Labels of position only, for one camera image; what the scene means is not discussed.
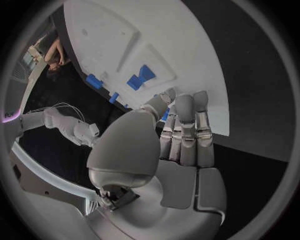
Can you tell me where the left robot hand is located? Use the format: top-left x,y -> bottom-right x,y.
84,87 -> 228,240

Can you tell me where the white task board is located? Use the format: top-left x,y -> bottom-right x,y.
62,0 -> 230,137

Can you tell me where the blue peg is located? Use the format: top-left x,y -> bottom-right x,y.
160,107 -> 172,121
108,92 -> 121,104

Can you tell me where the blue block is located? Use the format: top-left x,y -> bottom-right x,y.
125,74 -> 145,92
138,64 -> 157,85

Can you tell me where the blue cylinder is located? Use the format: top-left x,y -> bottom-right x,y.
85,73 -> 105,89

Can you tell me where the person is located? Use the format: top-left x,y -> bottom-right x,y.
43,35 -> 72,73

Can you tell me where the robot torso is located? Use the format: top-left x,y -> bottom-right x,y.
1,60 -> 47,125

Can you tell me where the white cable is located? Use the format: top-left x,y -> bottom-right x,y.
50,102 -> 86,123
27,104 -> 81,118

